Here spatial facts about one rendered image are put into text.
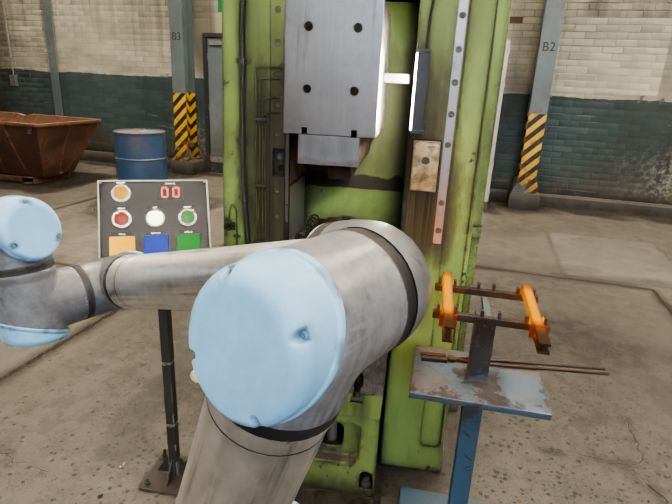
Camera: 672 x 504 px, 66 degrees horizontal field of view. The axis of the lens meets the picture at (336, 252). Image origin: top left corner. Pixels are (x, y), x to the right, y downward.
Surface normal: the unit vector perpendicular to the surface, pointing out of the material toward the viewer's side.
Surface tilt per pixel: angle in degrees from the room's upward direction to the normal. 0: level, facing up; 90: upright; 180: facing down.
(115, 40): 91
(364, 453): 90
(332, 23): 90
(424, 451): 90
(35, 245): 75
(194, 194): 60
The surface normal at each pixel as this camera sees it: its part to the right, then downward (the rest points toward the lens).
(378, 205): -0.15, 0.31
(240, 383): -0.58, 0.11
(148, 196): 0.27, -0.20
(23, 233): 0.88, -0.07
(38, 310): 0.68, 0.11
